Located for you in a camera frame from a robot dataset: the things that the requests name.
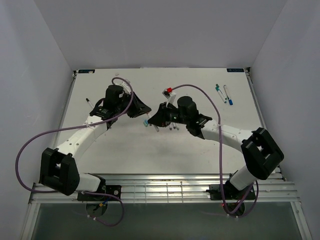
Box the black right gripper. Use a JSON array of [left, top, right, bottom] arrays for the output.
[[148, 102, 189, 128]]

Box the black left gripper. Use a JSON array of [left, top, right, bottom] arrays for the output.
[[115, 90, 151, 118]]

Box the black capped white marker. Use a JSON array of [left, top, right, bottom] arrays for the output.
[[85, 98, 95, 110]]

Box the dark green capped marker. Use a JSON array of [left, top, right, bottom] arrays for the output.
[[215, 86, 228, 104]]

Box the blue capped whiteboard marker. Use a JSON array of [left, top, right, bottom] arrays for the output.
[[223, 85, 233, 106]]

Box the teal capped white marker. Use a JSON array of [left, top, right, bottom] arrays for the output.
[[215, 84, 223, 94]]

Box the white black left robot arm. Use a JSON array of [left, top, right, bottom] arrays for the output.
[[39, 85, 151, 200]]

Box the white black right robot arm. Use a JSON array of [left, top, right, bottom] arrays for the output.
[[148, 96, 284, 199]]

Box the blue label sticker left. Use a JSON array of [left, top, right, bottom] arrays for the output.
[[77, 69, 96, 74]]

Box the blue label sticker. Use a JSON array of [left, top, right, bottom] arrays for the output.
[[226, 68, 245, 73], [77, 69, 96, 74]]

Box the blue label sticker right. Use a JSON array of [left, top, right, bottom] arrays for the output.
[[226, 68, 245, 73]]

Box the aluminium frame rail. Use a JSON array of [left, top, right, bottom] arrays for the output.
[[27, 173, 301, 205]]

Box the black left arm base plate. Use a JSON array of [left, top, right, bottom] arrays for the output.
[[76, 185, 122, 202]]

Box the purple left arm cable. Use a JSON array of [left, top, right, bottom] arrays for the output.
[[15, 76, 133, 227]]

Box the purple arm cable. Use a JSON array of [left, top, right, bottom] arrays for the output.
[[162, 84, 259, 219], [15, 76, 133, 227]]

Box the right aluminium side rail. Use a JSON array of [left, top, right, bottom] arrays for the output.
[[244, 66, 285, 180]]

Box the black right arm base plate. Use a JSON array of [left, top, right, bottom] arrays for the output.
[[206, 184, 256, 200]]

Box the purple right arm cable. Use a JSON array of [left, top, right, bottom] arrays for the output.
[[162, 84, 259, 219]]

